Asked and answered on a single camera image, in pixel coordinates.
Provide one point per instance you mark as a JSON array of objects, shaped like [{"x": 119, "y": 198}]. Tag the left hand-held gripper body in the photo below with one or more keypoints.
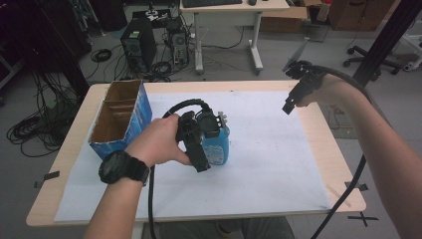
[{"x": 192, "y": 142}]

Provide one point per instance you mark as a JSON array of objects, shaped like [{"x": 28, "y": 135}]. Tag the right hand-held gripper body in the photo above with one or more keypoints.
[{"x": 310, "y": 78}]

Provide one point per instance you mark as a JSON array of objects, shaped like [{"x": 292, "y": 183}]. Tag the blue bottle with white cap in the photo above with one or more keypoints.
[{"x": 219, "y": 149}]

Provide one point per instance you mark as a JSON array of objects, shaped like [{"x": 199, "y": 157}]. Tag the blue cardboard box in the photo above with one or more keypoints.
[{"x": 132, "y": 129}]

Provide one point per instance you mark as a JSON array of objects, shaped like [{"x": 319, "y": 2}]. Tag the person's right hand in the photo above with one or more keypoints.
[{"x": 331, "y": 89}]

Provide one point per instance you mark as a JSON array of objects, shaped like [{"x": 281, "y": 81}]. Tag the person's left hand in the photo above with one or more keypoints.
[{"x": 156, "y": 142}]

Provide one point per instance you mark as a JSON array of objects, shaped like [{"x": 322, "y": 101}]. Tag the grey floor mat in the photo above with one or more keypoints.
[{"x": 345, "y": 131}]

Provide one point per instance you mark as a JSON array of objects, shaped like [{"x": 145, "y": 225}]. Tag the black office chair base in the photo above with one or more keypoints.
[{"x": 368, "y": 61}]

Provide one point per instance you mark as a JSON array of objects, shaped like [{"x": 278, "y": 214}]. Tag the brown cardboard box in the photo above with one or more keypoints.
[{"x": 282, "y": 21}]

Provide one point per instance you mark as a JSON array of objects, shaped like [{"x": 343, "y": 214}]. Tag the white table mat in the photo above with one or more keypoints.
[{"x": 265, "y": 172}]

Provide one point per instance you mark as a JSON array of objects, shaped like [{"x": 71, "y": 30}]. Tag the black wrist watch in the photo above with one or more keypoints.
[{"x": 119, "y": 167}]

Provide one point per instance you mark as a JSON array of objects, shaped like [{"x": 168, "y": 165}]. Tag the brown cabinet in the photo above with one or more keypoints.
[{"x": 361, "y": 15}]

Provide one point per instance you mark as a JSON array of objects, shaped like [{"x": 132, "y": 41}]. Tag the open computer case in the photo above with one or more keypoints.
[{"x": 179, "y": 46}]

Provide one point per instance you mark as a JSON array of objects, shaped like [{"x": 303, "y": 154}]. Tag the person's grey trousers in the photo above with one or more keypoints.
[{"x": 232, "y": 229}]

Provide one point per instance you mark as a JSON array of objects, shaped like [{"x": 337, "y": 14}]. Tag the black computer mouse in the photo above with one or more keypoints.
[{"x": 252, "y": 2}]

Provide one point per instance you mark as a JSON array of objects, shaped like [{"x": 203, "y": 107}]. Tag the white desk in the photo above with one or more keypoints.
[{"x": 232, "y": 16}]

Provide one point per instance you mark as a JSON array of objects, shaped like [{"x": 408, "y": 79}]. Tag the black computer tower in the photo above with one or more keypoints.
[{"x": 139, "y": 43}]

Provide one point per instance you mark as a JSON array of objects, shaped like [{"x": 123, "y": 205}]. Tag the black tape strip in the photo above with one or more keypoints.
[
  {"x": 48, "y": 177},
  {"x": 361, "y": 187}
]

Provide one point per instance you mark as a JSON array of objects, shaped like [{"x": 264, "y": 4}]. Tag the black board with white print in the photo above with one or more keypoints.
[{"x": 152, "y": 16}]

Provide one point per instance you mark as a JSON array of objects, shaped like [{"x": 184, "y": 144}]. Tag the black keyboard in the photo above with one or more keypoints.
[{"x": 212, "y": 2}]

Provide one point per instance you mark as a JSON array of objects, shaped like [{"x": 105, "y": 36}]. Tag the black tape cross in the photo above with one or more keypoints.
[{"x": 362, "y": 219}]

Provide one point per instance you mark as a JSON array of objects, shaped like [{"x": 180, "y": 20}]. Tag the black metal post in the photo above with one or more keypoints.
[{"x": 388, "y": 36}]

